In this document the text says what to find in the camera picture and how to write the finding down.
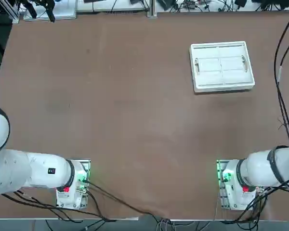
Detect white folding storage box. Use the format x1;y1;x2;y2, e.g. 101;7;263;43
189;40;256;95

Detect white shelf board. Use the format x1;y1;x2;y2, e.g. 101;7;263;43
76;0;150;13

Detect white flat tray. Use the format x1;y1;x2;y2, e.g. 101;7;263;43
23;0;77;22

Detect black tripod stand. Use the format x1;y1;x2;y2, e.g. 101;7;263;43
23;0;56;24

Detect black cable from left base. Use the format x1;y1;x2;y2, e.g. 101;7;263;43
85;180;169;218

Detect aluminium profile post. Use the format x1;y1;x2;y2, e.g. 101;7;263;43
146;0;158;17

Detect cable bundle below table edge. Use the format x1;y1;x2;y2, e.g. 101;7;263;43
155;215;222;231

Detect tangle of black cables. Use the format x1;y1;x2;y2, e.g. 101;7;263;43
175;0;235;13

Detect black cables at right base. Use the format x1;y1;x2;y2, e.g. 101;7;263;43
214;175;289;224

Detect black cable along right arm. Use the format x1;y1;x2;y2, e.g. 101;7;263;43
278;4;289;148

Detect black cable under left arm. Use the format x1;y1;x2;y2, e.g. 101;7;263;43
1;190;116;222

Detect aluminium frame rail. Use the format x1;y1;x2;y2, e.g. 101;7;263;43
0;0;20;24

